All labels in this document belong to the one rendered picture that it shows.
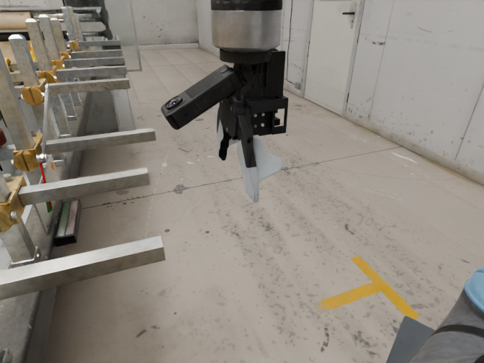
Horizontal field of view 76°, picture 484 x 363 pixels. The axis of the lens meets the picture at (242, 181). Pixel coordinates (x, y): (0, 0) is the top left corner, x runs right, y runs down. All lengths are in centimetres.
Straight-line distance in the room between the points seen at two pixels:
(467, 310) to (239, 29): 47
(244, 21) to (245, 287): 133
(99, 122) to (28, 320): 289
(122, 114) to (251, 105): 292
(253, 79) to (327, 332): 121
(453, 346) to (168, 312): 122
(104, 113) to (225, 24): 307
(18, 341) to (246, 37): 60
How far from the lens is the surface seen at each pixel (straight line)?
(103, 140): 97
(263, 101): 44
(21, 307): 75
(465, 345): 49
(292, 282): 162
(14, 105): 92
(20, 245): 79
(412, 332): 80
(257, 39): 41
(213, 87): 43
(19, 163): 95
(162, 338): 146
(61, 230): 90
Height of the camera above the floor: 120
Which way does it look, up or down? 30 degrees down
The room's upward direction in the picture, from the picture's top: straight up
